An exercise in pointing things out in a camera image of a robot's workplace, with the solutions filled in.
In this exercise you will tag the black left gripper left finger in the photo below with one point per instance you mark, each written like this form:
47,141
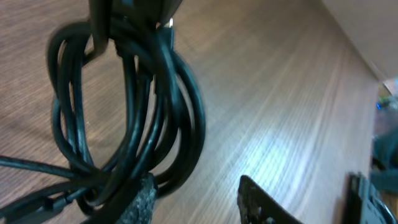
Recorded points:
132,203

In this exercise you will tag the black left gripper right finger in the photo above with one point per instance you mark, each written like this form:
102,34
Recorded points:
256,206

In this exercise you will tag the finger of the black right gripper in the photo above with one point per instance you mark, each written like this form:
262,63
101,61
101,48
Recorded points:
100,12
163,10

